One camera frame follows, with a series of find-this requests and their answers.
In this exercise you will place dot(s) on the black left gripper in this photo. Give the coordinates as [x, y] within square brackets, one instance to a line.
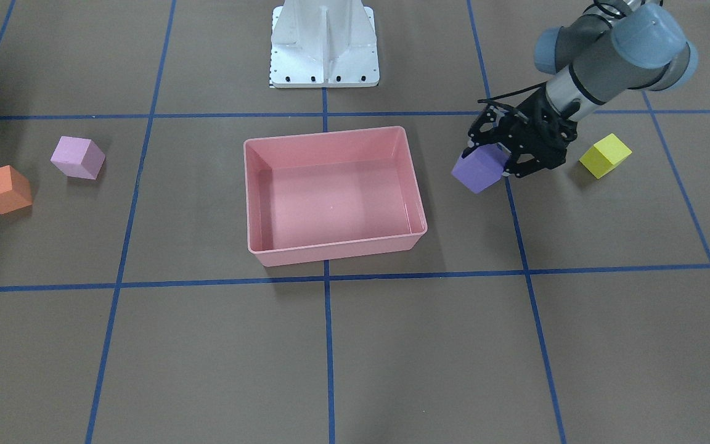
[540, 132]

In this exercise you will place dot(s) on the purple foam block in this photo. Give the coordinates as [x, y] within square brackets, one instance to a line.
[481, 168]

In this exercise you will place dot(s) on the light pink foam block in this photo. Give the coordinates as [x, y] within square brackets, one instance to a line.
[78, 158]

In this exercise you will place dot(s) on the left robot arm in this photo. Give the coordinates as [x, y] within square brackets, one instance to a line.
[612, 47]

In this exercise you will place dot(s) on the pink plastic bin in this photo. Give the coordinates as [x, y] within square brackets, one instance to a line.
[342, 194]

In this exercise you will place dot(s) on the yellow foam block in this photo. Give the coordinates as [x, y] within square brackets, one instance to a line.
[604, 156]

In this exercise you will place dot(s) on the orange foam block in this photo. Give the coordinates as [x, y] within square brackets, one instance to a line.
[15, 190]

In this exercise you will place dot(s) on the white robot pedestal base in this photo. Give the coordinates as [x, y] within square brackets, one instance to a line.
[323, 44]

